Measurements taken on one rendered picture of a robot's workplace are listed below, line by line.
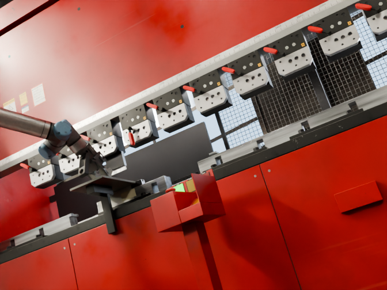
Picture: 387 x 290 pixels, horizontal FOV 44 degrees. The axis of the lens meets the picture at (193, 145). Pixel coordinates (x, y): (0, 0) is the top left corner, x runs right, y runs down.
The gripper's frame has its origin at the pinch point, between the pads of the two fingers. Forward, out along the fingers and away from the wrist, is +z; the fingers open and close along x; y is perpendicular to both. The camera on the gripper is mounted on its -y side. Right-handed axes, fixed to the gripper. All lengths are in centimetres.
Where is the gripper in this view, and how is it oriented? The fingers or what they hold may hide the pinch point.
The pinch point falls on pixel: (106, 184)
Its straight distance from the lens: 224.9
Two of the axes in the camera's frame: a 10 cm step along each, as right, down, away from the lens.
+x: -7.8, 3.9, 4.9
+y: 2.6, -5.1, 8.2
